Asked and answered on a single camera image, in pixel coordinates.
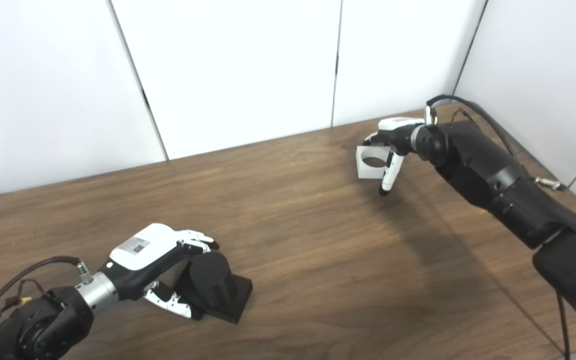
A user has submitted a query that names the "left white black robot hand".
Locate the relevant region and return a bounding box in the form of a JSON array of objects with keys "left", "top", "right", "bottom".
[{"left": 99, "top": 223, "right": 221, "bottom": 321}]

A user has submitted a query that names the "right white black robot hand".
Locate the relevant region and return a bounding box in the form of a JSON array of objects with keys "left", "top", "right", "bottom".
[{"left": 363, "top": 117, "right": 426, "bottom": 197}]

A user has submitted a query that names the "white square piece with hole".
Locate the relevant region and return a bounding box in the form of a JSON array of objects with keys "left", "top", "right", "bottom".
[{"left": 355, "top": 144, "right": 394, "bottom": 180}]

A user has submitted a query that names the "black peg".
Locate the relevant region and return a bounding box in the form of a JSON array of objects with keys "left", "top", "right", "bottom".
[{"left": 175, "top": 251, "right": 254, "bottom": 325}]

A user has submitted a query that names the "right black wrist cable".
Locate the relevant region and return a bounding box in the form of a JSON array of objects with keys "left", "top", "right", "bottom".
[{"left": 425, "top": 94, "right": 571, "bottom": 360}]

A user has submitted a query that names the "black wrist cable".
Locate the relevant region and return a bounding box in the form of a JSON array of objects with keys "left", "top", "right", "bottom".
[
  {"left": 0, "top": 256, "right": 94, "bottom": 351},
  {"left": 425, "top": 94, "right": 571, "bottom": 360}
]

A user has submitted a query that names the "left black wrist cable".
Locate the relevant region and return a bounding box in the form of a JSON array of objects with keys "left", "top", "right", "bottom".
[{"left": 0, "top": 256, "right": 94, "bottom": 351}]

